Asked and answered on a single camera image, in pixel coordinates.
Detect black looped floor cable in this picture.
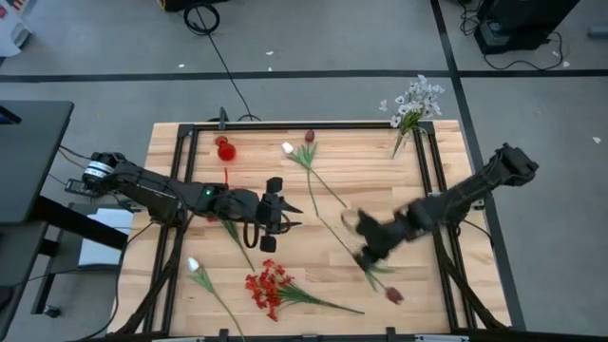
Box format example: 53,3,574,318
182,3,262,123

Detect thin black and yellow cables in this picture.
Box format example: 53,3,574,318
47,143,96,191

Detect black desk top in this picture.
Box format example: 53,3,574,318
0,99,76,225

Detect black power adapter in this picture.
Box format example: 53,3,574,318
64,178,102,199

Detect black floor equipment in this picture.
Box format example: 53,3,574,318
473,0,582,56

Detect red glass vase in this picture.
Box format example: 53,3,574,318
214,135,238,162

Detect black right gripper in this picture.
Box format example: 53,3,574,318
353,201,419,273

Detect dark red artificial tulip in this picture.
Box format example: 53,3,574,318
303,129,320,219
318,216,406,306

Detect black tangled floor cable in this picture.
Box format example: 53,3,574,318
459,3,565,72

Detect small red flower sprig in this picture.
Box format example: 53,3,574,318
204,216,257,273

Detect white box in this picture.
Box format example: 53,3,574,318
77,207,135,268

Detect large red flower bunch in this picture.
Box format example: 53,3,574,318
244,257,367,324

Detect clear glass vase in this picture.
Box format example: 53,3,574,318
390,124,414,161

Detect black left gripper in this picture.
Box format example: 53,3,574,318
256,177,304,254

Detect white printed object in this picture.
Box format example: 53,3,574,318
0,0,35,59

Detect black desk leg frame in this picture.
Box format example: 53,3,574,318
29,194,130,315

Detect white artificial tulip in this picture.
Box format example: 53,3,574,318
281,142,349,210
186,256,247,342

